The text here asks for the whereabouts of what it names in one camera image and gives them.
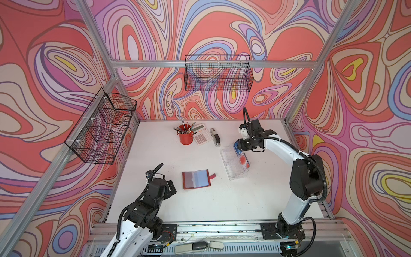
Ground red leather card holder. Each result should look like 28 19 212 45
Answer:
182 169 216 190

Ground clear plastic card tray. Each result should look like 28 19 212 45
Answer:
220 143 250 181

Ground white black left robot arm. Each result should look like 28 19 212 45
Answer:
101 163 177 257

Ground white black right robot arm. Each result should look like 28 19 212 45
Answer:
237 118 328 240

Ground blue credit card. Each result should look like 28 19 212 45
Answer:
233 141 243 156

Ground red credit card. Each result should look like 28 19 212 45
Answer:
238 153 250 170

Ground black silver stapler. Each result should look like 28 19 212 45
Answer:
210 128 221 147

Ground white calculator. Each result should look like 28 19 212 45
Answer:
192 124 213 146

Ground red pen cup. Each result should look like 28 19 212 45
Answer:
178 132 193 145

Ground pens in cup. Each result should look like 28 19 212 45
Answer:
173 122 196 134

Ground black wire basket back wall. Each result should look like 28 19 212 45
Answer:
184 54 254 92

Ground black wire basket wall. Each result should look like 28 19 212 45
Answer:
184 54 254 92
65 89 137 165

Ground black wire basket left wall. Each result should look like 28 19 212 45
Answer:
65 89 137 165

